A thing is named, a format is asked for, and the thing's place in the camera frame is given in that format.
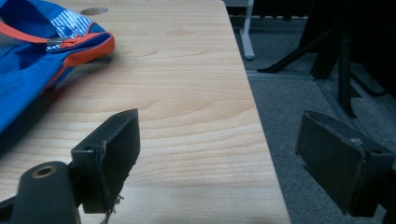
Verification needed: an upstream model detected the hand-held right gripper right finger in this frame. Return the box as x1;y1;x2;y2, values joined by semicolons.
295;109;396;218

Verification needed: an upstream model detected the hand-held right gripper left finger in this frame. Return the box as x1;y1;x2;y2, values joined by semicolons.
70;107;141;215

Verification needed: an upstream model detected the blue and orange garment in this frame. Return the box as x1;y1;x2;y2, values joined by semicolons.
0;0;116;134

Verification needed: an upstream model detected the black metal stand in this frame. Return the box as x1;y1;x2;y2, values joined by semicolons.
257;0;389;119

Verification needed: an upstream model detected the white metal table leg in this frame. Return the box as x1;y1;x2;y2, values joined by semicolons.
239;0;256;61

